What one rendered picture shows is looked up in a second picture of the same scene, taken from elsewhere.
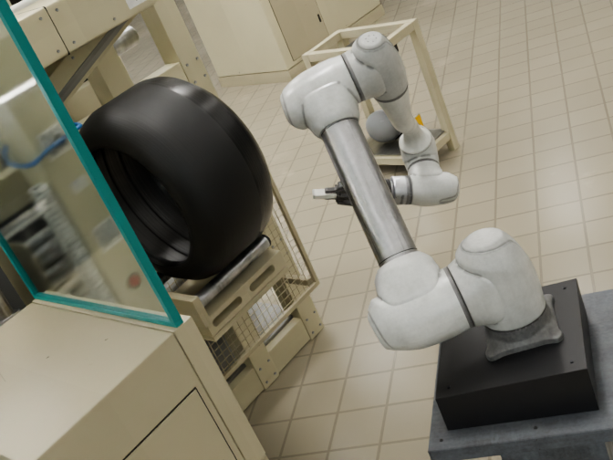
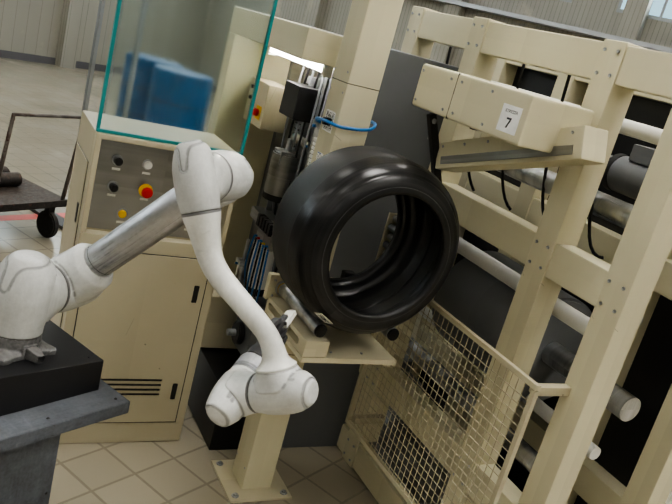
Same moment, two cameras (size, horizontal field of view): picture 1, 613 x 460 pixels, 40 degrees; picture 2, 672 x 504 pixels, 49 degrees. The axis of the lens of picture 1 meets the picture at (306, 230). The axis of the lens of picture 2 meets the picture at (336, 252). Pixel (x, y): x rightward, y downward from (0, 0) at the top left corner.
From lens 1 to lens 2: 3.43 m
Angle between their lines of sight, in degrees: 92
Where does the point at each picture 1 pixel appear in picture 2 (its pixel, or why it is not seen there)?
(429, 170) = (236, 376)
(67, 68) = (480, 145)
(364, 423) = not seen: outside the picture
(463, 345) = (52, 337)
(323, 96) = not seen: hidden behind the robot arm
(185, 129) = (313, 171)
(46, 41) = (443, 96)
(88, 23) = (468, 109)
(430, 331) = not seen: hidden behind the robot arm
